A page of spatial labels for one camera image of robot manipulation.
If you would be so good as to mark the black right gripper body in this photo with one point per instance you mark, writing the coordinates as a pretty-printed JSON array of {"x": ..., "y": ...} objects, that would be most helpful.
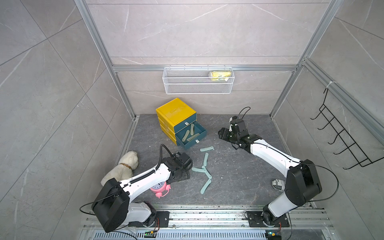
[{"x": 228, "y": 136}]

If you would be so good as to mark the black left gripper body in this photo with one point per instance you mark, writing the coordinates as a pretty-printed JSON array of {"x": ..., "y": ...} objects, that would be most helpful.
[{"x": 182, "y": 169}]

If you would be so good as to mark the mint knife vertical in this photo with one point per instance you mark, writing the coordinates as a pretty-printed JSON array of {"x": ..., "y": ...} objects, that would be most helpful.
[{"x": 205, "y": 159}]

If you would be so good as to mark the teal drawer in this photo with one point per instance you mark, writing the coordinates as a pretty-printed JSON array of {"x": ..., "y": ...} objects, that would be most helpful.
[
  {"x": 184, "y": 123},
  {"x": 190, "y": 135}
]

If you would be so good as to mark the mint knife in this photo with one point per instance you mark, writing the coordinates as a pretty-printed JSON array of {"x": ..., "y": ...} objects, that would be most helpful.
[
  {"x": 205, "y": 186},
  {"x": 207, "y": 149}
]

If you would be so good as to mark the yellow drawer cabinet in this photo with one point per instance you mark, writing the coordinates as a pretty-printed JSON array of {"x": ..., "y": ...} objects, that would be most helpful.
[{"x": 172, "y": 113}]

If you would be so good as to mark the teal top drawer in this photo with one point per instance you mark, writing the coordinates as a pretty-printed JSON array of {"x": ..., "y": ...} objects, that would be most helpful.
[{"x": 184, "y": 123}]

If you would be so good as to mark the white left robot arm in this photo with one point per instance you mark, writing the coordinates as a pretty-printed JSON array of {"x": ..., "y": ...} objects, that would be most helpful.
[{"x": 115, "y": 203}]

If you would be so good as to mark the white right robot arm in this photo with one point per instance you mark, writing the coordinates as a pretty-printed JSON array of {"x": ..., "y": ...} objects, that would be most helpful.
[{"x": 302, "y": 181}]

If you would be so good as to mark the mint knife diagonal centre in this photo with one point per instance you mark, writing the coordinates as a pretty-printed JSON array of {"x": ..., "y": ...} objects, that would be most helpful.
[{"x": 207, "y": 173}]

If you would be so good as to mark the pink alarm clock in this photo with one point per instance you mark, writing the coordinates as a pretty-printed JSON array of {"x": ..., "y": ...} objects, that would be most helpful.
[{"x": 161, "y": 189}]

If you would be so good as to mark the white plush teddy bear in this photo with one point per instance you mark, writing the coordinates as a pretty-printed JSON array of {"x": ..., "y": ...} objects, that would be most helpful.
[{"x": 124, "y": 170}]

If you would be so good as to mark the yellow sponge in basket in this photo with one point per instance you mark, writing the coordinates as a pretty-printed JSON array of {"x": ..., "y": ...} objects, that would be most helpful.
[{"x": 220, "y": 75}]

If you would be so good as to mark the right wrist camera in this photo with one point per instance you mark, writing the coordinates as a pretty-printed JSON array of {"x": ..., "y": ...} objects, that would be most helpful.
[{"x": 236, "y": 122}]

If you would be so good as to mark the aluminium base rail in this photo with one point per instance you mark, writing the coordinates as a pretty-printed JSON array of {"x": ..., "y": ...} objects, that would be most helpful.
[{"x": 209, "y": 222}]

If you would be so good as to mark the white wire mesh basket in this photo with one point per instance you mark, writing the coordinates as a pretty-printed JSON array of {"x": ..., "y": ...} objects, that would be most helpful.
[{"x": 195, "y": 80}]

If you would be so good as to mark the black wall hook rack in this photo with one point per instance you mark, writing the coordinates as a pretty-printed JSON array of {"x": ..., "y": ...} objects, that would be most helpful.
[{"x": 350, "y": 145}]

